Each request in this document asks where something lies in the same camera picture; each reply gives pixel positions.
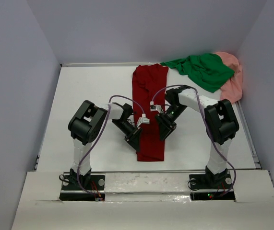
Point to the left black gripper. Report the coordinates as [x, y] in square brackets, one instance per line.
[132, 138]

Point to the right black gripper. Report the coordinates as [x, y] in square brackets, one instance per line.
[166, 126]

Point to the red t shirt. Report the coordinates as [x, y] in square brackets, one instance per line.
[146, 81]

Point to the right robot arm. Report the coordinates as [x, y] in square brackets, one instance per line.
[221, 126]

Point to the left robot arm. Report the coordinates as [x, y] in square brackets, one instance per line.
[86, 127]

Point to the white front cover board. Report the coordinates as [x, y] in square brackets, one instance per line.
[146, 201]

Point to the green t shirt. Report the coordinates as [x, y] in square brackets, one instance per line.
[207, 70]

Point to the pink t shirt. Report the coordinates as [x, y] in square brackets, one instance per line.
[232, 89]

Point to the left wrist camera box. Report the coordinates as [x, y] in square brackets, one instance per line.
[143, 120]

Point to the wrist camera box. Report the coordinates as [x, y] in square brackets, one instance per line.
[143, 120]
[155, 107]

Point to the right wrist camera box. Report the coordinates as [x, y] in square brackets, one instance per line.
[155, 107]

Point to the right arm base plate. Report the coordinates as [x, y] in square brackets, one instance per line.
[202, 190]

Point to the aluminium right table rail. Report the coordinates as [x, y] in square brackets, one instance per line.
[248, 136]

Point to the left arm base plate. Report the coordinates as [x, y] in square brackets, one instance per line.
[93, 191]

